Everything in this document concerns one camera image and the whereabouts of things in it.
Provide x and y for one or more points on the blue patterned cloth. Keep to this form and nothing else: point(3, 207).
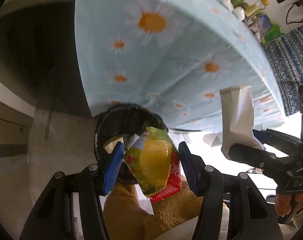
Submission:
point(289, 62)

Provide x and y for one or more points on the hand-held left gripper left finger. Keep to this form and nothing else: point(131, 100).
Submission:
point(114, 170)

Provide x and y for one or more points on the colourful snack wrapper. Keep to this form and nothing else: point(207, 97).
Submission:
point(151, 165)

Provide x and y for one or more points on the person's brown fleece clothing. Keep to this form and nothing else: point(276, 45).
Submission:
point(166, 217)

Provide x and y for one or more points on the person's right hand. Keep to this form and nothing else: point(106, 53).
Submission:
point(284, 203)

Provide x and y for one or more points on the black trash bin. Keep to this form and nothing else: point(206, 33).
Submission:
point(131, 120)

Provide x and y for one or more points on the blue daisy tablecloth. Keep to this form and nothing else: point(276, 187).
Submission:
point(179, 42)

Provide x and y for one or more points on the white paper bag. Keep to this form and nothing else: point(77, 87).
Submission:
point(237, 120)

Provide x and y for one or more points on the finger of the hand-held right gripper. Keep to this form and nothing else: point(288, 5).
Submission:
point(254, 156)
point(279, 137)

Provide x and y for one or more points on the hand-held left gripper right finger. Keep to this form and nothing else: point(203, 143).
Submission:
point(187, 170)

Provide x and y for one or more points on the small yellow oil bottle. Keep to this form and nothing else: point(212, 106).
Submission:
point(256, 8)

